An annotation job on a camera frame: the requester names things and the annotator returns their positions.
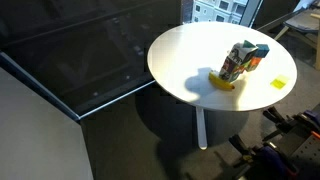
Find green block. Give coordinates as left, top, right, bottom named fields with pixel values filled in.
left=242, top=61, right=252, bottom=73

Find orange block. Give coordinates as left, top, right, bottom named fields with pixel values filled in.
left=247, top=56, right=264, bottom=73

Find blue block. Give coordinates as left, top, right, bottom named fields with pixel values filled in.
left=255, top=43, right=271, bottom=59

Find grey cabinet top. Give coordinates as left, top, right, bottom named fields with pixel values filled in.
left=0, top=66, right=95, bottom=180

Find white table leg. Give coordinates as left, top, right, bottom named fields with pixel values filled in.
left=195, top=105, right=209, bottom=151

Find yellow banana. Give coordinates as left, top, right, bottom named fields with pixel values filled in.
left=208, top=71, right=236, bottom=92

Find black clamp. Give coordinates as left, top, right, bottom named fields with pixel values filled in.
left=228, top=133, right=258, bottom=158
left=262, top=106, right=294, bottom=132

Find yellow-green sticky note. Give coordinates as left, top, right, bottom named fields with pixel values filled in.
left=269, top=74, right=290, bottom=90

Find white window mullion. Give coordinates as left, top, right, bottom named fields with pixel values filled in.
left=239, top=0, right=264, bottom=28

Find grey chair wooden legs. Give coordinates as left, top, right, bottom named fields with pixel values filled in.
left=273, top=7, right=320, bottom=45

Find black perforated mounting board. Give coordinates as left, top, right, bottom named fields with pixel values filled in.
left=289, top=133, right=320, bottom=180

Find metal window sill rail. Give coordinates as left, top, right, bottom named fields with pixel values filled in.
left=0, top=50, right=157, bottom=122

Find blue handled clamp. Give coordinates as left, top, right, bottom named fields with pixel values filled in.
left=256, top=145, right=299, bottom=179

